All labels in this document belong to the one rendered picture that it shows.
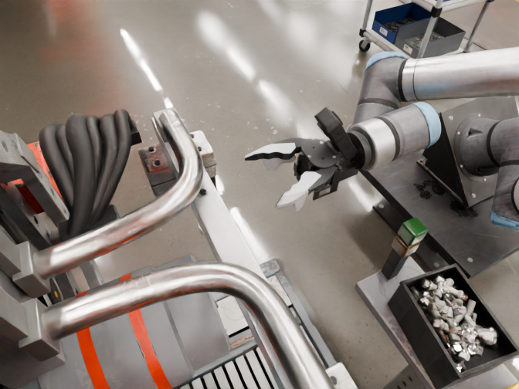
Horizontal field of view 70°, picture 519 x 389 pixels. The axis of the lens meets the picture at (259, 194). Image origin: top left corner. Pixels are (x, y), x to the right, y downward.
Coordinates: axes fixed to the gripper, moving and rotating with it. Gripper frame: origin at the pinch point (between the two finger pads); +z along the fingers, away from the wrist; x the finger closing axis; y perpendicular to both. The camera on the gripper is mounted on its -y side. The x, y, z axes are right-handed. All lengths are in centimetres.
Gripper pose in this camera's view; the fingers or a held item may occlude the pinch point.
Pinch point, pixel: (262, 177)
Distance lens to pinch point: 62.2
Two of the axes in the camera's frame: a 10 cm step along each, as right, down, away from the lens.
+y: 0.0, 6.3, 7.7
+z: -8.9, 3.5, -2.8
